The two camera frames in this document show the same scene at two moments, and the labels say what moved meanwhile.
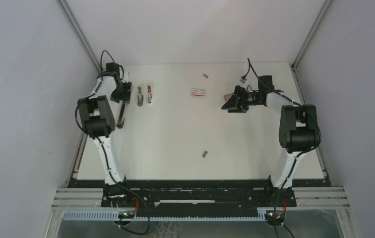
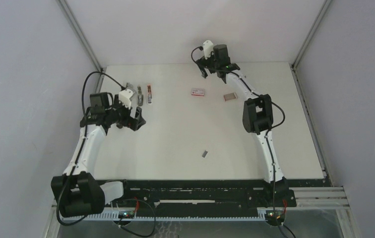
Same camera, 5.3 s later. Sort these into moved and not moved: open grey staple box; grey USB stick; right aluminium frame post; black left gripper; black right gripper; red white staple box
Moved: black right gripper; black left gripper
Not moved: red white staple box; open grey staple box; grey USB stick; right aluminium frame post
